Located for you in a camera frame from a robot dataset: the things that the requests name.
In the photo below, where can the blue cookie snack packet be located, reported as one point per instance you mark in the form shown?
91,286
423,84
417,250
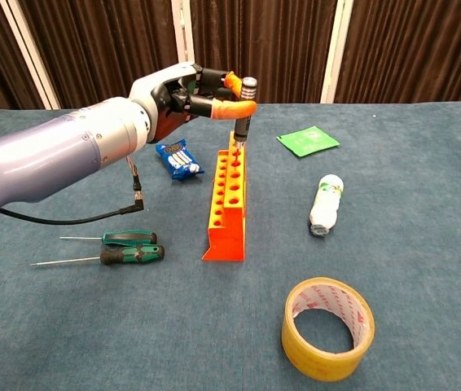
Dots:
179,159

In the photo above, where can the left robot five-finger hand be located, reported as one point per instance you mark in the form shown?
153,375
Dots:
173,97

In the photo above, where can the green black screwdriver thin shaft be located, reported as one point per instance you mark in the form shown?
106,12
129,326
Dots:
130,238

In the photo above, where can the yellow clear tape roll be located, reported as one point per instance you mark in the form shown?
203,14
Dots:
328,358

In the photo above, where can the green sachet packet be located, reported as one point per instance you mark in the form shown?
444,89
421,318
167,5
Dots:
308,140

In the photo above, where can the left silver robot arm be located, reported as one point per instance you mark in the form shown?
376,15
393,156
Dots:
59,155

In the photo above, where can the white slanted frame post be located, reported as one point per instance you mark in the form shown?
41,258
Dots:
31,53

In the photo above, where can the orange yellow tool holder rack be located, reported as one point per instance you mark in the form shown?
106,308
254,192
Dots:
228,220

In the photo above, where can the brown pleated curtain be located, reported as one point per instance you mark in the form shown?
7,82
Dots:
418,49

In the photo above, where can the white narrow frame post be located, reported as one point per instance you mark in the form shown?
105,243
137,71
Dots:
334,51

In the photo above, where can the white double frame post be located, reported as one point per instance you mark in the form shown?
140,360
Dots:
185,45

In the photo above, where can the small white plastic bottle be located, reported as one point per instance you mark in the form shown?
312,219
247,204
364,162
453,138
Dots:
325,203

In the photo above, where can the black green screwdriver long shaft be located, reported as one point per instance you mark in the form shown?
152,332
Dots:
133,254

